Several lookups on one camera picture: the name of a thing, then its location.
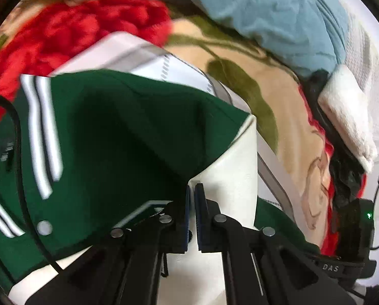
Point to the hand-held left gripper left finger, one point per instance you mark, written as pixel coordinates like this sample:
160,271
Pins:
187,219

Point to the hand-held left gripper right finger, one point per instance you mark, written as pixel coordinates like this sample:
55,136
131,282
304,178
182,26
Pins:
199,219

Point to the green varsity jacket white sleeves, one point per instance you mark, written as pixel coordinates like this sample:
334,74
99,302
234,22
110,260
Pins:
113,127

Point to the black cloth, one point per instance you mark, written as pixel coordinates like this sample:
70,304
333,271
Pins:
345,174

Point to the white towel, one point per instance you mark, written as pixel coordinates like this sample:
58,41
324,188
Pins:
345,111

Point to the white waffle blanket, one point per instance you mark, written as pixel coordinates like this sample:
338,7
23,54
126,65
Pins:
367,63

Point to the white quilted mat grey border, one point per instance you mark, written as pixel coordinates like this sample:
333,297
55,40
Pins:
138,54

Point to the light blue garment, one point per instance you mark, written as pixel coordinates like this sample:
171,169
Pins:
272,16

